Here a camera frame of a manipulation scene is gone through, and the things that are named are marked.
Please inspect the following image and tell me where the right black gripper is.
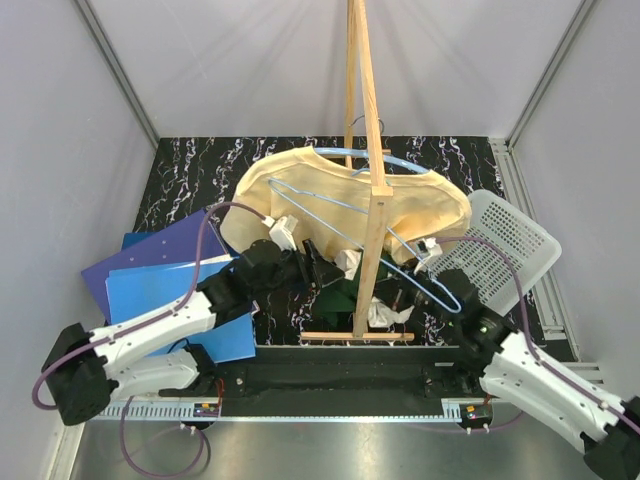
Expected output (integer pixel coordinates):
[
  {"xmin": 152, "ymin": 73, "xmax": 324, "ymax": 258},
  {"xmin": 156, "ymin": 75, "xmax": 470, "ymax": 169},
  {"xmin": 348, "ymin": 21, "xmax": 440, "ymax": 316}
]
[{"xmin": 366, "ymin": 260, "xmax": 460, "ymax": 329}]

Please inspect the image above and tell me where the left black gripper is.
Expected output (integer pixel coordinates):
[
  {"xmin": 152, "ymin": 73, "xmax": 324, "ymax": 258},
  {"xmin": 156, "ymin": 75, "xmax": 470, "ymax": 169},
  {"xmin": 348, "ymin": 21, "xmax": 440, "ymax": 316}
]
[{"xmin": 251, "ymin": 239, "xmax": 344, "ymax": 300}]

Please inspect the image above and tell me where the green and white t shirt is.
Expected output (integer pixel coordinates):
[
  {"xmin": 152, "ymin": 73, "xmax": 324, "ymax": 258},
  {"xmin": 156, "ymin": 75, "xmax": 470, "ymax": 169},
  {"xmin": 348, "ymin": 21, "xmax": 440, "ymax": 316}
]
[{"xmin": 311, "ymin": 247, "xmax": 417, "ymax": 329}]

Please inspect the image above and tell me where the cream yellow t shirt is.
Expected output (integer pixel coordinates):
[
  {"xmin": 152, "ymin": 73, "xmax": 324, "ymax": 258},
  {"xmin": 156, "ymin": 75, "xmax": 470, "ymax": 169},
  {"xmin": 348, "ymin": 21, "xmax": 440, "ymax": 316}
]
[{"xmin": 233, "ymin": 147, "xmax": 472, "ymax": 264}]

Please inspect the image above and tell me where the light blue wire hanger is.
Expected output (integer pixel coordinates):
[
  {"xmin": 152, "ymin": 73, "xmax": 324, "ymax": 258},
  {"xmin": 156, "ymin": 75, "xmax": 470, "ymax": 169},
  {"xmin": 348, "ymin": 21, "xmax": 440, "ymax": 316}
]
[{"xmin": 267, "ymin": 164, "xmax": 462, "ymax": 315}]

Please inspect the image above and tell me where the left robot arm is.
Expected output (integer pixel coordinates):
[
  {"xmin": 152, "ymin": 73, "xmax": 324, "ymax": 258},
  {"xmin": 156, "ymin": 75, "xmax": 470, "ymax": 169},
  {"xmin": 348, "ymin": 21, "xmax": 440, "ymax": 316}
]
[{"xmin": 37, "ymin": 240, "xmax": 344, "ymax": 426}]

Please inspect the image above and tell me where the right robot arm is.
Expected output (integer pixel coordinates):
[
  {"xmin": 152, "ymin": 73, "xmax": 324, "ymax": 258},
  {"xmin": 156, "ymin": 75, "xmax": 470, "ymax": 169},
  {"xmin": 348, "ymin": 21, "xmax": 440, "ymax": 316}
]
[{"xmin": 375, "ymin": 269, "xmax": 639, "ymax": 479}]

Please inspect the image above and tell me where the light blue plastic hanger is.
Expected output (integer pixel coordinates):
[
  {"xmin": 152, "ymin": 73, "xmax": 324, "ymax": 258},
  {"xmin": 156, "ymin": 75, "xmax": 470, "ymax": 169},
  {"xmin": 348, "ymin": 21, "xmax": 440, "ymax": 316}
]
[{"xmin": 313, "ymin": 147, "xmax": 429, "ymax": 174}]

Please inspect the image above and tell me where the wooden hanger stand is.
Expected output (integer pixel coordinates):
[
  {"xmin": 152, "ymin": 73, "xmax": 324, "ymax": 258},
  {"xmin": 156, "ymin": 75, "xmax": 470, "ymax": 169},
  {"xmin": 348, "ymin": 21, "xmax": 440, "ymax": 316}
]
[{"xmin": 300, "ymin": 0, "xmax": 414, "ymax": 342}]

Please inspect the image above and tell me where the white plastic basket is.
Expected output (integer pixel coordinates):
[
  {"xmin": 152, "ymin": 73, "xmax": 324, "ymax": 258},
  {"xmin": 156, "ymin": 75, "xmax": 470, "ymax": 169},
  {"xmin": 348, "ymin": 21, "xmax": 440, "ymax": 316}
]
[{"xmin": 431, "ymin": 190, "xmax": 562, "ymax": 316}]

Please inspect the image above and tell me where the purple folder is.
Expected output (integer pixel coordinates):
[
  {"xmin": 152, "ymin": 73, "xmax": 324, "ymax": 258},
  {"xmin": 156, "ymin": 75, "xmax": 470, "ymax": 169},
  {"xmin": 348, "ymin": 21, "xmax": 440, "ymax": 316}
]
[{"xmin": 81, "ymin": 209, "xmax": 206, "ymax": 324}]

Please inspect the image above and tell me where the black marbled mat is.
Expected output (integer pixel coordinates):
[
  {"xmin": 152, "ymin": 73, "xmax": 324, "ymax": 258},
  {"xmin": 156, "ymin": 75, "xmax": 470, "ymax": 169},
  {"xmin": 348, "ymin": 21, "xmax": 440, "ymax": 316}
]
[{"xmin": 133, "ymin": 136, "xmax": 504, "ymax": 345}]

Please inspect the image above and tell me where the blue folder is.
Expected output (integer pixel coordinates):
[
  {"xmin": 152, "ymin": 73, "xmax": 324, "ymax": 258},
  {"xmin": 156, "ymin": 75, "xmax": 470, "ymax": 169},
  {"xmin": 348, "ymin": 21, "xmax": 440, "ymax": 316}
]
[{"xmin": 106, "ymin": 261, "xmax": 256, "ymax": 363}]

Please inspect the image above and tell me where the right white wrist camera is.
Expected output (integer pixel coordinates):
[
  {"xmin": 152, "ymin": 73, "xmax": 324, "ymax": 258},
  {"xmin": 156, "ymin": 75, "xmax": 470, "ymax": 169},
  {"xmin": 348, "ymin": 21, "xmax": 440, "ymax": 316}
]
[{"xmin": 411, "ymin": 237, "xmax": 443, "ymax": 274}]

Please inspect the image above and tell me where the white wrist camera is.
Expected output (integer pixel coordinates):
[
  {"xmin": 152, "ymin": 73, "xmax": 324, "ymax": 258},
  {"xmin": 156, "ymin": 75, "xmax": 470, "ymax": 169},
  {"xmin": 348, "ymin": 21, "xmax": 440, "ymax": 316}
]
[
  {"xmin": 262, "ymin": 215, "xmax": 298, "ymax": 251},
  {"xmin": 411, "ymin": 237, "xmax": 443, "ymax": 274}
]

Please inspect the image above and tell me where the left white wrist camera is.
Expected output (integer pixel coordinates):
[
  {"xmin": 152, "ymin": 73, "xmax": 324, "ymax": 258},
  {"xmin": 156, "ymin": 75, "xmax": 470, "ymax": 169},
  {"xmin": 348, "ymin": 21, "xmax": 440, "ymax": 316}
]
[{"xmin": 262, "ymin": 215, "xmax": 298, "ymax": 251}]

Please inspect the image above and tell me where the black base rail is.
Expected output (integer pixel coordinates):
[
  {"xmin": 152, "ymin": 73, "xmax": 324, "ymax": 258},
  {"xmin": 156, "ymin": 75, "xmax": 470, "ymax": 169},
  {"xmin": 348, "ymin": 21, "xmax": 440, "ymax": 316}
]
[{"xmin": 188, "ymin": 345, "xmax": 486, "ymax": 419}]

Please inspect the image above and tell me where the white slotted cable duct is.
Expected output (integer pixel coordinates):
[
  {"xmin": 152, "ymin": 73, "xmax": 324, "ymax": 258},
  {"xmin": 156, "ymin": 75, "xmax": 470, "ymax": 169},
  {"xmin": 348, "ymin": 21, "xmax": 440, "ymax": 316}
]
[{"xmin": 95, "ymin": 401, "xmax": 221, "ymax": 422}]

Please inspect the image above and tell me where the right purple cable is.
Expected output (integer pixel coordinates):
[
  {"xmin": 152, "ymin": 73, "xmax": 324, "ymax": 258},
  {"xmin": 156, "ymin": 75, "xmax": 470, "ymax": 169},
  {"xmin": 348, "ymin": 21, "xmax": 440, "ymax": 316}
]
[{"xmin": 435, "ymin": 236, "xmax": 640, "ymax": 436}]

